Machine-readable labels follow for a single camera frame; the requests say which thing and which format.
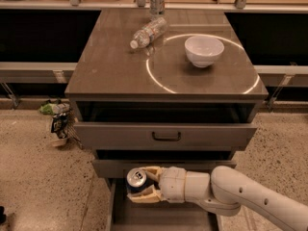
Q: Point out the green snack bag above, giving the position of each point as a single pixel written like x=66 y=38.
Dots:
x=49 y=109

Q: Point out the clear plastic water bottle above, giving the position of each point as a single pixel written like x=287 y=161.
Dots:
x=148 y=33

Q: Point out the grey drawer cabinet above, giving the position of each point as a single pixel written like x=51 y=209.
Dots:
x=110 y=71

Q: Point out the middle grey drawer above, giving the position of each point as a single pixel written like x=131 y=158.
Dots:
x=116 y=163

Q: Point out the white bowl on floor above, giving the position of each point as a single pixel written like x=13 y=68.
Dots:
x=58 y=142

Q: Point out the blue pepsi can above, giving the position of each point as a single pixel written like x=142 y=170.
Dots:
x=136 y=180

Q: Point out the top grey drawer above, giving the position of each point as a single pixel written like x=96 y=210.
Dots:
x=165 y=126

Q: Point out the white ceramic bowl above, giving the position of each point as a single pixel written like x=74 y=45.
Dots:
x=202 y=50

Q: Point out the bottom grey drawer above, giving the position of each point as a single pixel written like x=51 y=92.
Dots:
x=124 y=215

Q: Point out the silver soda can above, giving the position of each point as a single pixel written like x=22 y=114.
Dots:
x=157 y=7

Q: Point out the grey drawer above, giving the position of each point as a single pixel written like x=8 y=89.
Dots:
x=165 y=126
x=116 y=163
x=124 y=215

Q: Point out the black snack bag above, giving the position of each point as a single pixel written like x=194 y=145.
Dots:
x=58 y=125

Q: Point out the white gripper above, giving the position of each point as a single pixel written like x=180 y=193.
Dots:
x=173 y=184

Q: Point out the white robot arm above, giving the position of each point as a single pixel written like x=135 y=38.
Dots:
x=224 y=191

